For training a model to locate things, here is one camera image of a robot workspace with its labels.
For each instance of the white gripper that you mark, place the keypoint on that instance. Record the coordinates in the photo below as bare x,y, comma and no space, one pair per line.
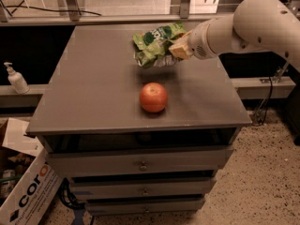
197,42

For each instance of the green jalapeno chip bag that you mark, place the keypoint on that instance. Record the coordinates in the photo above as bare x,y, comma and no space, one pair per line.
156,55

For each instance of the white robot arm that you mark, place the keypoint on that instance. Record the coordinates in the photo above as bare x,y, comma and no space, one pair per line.
255,26

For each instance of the green rice chip bag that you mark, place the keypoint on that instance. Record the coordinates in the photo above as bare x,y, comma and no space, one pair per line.
170,31

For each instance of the red apple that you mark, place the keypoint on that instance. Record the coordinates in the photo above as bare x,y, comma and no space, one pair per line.
153,97

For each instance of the grey drawer cabinet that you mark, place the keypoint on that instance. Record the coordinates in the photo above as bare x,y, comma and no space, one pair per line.
96,132

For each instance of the brass top drawer knob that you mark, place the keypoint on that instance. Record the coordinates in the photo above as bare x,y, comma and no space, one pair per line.
143,167

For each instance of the brass middle drawer knob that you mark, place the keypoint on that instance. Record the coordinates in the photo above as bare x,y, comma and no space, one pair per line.
145,192

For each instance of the white pump bottle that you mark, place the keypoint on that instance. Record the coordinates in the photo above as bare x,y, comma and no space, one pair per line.
16,79

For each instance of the white cardboard box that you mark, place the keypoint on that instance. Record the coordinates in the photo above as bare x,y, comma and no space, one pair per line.
28,182

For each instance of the grey metal rail frame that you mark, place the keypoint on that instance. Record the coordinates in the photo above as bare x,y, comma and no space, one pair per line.
30,12

